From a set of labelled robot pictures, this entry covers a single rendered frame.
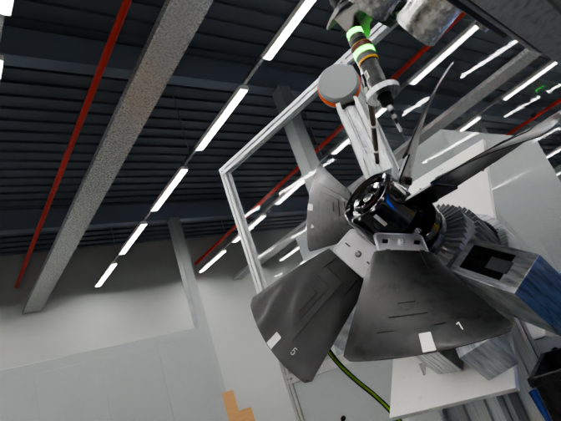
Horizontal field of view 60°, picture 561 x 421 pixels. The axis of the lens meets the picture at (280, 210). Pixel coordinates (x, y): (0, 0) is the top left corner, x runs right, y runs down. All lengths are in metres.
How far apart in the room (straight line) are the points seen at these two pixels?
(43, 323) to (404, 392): 12.42
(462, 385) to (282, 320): 0.35
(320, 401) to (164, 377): 4.41
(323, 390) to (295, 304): 1.15
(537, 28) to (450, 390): 0.82
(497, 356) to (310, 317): 0.34
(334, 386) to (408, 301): 1.34
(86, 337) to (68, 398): 7.26
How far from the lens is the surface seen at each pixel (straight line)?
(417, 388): 1.01
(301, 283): 0.99
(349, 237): 0.97
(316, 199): 1.22
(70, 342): 13.18
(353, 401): 2.02
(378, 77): 1.01
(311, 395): 2.16
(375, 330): 0.72
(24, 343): 13.04
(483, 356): 0.88
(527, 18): 0.18
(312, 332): 0.97
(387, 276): 0.80
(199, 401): 6.52
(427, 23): 0.24
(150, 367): 6.37
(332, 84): 1.83
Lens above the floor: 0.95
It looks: 19 degrees up
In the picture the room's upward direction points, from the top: 19 degrees counter-clockwise
